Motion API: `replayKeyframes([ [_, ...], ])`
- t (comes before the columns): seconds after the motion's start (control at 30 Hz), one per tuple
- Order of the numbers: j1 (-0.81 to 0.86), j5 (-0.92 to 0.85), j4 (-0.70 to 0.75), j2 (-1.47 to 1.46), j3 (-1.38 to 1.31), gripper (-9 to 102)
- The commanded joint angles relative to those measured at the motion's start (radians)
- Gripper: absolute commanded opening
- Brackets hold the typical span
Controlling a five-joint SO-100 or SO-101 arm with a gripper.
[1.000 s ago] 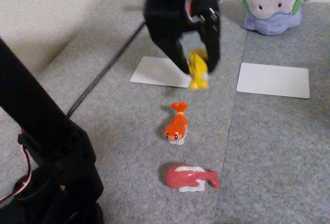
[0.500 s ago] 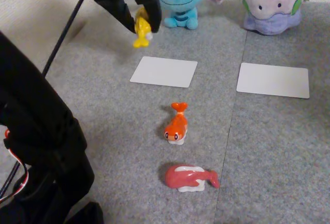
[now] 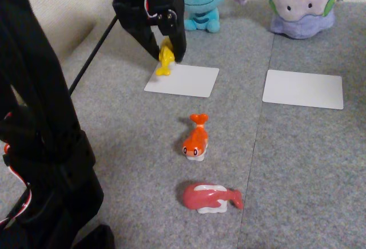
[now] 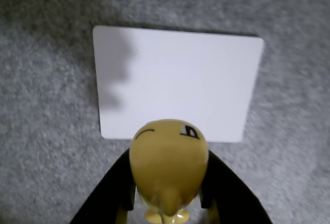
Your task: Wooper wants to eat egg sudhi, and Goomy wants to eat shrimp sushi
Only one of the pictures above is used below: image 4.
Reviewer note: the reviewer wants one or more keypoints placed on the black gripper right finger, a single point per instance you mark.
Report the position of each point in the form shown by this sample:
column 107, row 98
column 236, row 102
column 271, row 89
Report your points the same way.
column 232, row 198

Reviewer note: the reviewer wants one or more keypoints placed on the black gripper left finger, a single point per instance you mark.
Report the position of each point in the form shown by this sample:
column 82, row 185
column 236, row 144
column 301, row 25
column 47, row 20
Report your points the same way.
column 108, row 195

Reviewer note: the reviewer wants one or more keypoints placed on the yellow egg sushi figure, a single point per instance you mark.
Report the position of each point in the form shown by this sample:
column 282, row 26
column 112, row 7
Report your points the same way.
column 167, row 162

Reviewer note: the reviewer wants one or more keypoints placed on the grey carpet tile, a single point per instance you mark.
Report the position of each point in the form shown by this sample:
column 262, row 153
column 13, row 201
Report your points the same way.
column 38, row 105

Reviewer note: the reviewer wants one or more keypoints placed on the white blank card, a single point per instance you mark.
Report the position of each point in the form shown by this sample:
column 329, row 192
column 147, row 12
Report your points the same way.
column 180, row 79

